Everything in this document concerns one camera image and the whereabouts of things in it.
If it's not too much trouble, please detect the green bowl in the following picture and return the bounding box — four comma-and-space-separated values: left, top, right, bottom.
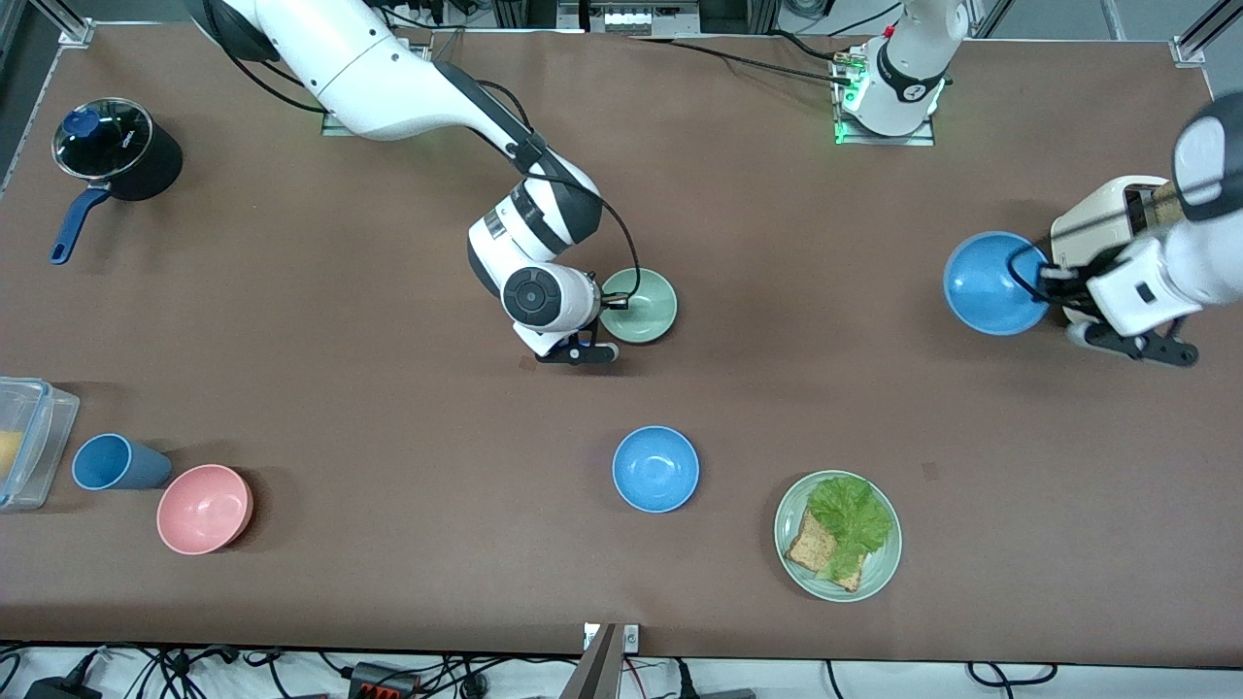
599, 269, 679, 345

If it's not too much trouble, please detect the blue bowl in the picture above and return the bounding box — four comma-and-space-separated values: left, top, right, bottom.
612, 425, 700, 514
944, 231, 1056, 337

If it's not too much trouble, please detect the pink bowl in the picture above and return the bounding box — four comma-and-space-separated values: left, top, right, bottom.
156, 464, 254, 556

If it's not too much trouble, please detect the white toaster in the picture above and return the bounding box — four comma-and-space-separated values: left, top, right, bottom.
1051, 175, 1191, 321

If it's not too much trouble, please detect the white power strip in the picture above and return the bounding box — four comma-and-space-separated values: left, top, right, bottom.
602, 6, 683, 36

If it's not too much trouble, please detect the green lettuce leaf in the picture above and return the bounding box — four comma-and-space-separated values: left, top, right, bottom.
808, 475, 894, 582

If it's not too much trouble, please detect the brown toast slice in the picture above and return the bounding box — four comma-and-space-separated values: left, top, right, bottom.
785, 509, 865, 593

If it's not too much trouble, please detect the green plate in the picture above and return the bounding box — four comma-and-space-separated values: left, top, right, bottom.
774, 470, 903, 603

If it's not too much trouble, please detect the grey metal stand pole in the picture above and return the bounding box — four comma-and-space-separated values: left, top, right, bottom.
561, 623, 619, 699

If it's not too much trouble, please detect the black orange power strip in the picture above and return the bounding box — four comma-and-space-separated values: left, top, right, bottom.
348, 662, 420, 699

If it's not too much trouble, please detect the blue cup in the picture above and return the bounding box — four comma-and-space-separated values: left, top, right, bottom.
72, 433, 174, 491

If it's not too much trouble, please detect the glass lid with blue knob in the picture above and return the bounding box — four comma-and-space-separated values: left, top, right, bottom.
53, 97, 155, 182

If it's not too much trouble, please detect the clear plastic container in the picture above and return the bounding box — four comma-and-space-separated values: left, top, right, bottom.
0, 377, 81, 513

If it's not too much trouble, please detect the black power adapter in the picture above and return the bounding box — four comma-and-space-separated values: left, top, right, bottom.
24, 676, 104, 699

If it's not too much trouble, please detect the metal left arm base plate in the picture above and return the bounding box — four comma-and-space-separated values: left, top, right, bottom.
832, 47, 938, 148

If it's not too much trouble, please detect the aluminium frame profile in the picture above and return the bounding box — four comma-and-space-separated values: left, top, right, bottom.
29, 0, 96, 48
1170, 0, 1243, 67

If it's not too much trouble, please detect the black cable on table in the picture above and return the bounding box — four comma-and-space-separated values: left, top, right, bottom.
631, 31, 856, 86

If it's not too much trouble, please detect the white metal bracket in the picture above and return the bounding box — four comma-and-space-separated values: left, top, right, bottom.
583, 623, 642, 653

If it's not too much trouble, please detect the black looped floor cable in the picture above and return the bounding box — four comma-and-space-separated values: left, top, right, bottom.
966, 661, 1059, 687

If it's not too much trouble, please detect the black pot with blue handle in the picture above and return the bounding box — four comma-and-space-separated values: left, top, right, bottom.
50, 97, 184, 266

